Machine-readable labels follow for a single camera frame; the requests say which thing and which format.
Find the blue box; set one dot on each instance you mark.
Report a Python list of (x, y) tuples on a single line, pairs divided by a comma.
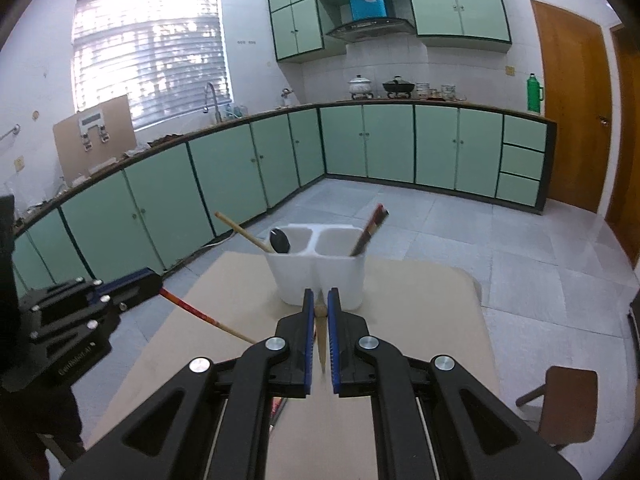
[(368, 5)]

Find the dark red-tipped chopsticks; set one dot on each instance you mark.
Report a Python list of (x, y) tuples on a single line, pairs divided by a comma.
[(367, 230)]

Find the wooden door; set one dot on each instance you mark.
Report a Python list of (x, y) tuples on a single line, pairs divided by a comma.
[(570, 105)]

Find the kitchen faucet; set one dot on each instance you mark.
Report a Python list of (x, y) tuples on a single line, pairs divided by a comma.
[(210, 90)]

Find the green wall cabinets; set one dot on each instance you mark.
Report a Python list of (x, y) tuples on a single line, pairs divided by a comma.
[(460, 5)]

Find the black wok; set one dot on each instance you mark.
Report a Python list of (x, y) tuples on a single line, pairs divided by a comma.
[(398, 86)]

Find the dark brown chopstick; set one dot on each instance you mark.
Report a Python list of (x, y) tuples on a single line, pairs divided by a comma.
[(374, 230)]

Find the white two-compartment utensil holder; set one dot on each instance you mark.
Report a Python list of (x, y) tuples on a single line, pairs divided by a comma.
[(300, 275)]

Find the white pot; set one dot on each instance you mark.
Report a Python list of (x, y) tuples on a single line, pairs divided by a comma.
[(360, 85)]

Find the brown chair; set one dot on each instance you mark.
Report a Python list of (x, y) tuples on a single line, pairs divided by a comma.
[(570, 405)]

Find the light bamboo chopstick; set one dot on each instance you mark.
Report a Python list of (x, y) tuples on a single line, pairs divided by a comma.
[(245, 234), (320, 345)]

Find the range hood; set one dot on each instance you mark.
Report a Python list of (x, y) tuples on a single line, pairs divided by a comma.
[(370, 27)]

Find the green thermos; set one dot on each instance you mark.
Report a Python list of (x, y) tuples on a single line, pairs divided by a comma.
[(535, 95)]

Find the green base cabinets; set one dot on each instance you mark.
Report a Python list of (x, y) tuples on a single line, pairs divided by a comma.
[(225, 175)]

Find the window with blinds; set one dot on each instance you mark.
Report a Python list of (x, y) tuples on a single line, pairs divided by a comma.
[(150, 55)]

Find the metal kettle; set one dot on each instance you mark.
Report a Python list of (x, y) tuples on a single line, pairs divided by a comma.
[(287, 97)]

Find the black spoon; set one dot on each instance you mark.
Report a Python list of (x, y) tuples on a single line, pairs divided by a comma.
[(280, 241)]

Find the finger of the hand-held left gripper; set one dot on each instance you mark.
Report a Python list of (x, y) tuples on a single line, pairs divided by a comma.
[(125, 279), (135, 294)]

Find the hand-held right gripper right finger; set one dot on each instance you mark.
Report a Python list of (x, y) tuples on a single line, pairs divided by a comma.
[(334, 350)]

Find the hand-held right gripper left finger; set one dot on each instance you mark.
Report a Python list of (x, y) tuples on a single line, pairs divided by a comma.
[(309, 350)]

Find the cardboard sheet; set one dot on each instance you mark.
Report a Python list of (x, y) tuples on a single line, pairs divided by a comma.
[(67, 155)]

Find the white bracket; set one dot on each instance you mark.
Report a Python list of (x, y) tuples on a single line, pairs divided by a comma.
[(92, 121)]

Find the glass jars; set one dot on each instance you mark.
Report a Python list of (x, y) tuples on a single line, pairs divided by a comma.
[(440, 91)]

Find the red-ended bamboo chopstick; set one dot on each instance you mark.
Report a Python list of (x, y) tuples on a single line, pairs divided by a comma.
[(210, 319)]

